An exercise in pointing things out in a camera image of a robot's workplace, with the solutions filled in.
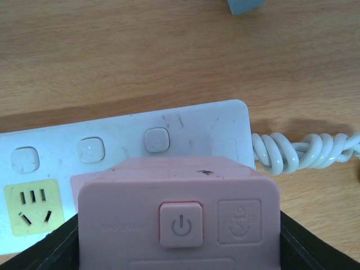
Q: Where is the white power strip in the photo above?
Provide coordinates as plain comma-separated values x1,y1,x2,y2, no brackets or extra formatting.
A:
0,99,257,256

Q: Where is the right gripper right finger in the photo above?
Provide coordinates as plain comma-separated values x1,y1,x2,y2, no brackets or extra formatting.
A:
280,212,359,270

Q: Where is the light blue small charger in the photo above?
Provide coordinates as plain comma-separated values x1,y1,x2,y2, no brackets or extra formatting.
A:
227,0,266,15

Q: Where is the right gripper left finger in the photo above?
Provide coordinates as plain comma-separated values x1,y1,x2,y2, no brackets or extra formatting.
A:
1,215,79,270

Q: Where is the white power strip cord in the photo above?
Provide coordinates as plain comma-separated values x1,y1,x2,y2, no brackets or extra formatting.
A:
251,132,360,177

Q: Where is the pink cube adapter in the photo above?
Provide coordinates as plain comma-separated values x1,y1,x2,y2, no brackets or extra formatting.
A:
70,156,281,269

